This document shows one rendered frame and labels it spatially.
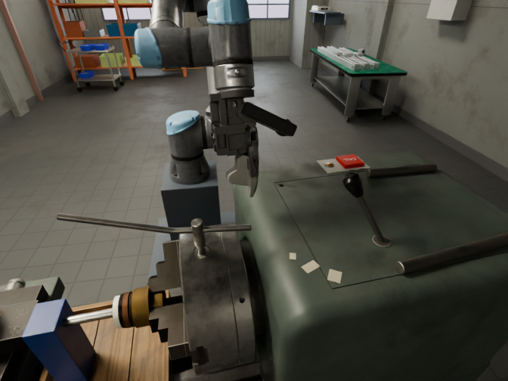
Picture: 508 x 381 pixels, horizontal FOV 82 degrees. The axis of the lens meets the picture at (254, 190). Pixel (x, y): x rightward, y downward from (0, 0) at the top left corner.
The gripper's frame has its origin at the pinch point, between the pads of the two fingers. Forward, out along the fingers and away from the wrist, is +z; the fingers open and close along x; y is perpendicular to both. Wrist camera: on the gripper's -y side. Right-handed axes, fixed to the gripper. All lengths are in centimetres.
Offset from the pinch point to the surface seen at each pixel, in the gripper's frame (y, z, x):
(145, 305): 25.5, 22.3, -0.3
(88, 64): 209, -143, -719
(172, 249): 18.8, 13.1, -6.0
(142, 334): 31, 41, -16
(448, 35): -327, -89, -290
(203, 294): 12.9, 16.0, 9.4
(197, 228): 12.5, 3.8, 7.2
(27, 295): 61, 29, -26
